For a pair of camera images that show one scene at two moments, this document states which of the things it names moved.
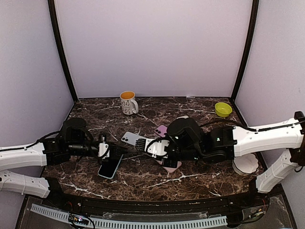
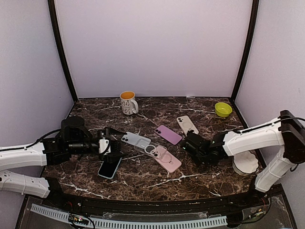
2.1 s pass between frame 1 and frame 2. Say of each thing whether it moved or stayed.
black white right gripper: moved
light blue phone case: stayed
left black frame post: stayed
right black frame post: stayed
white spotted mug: stayed
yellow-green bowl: stayed
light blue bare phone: stayed
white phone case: moved
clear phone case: moved
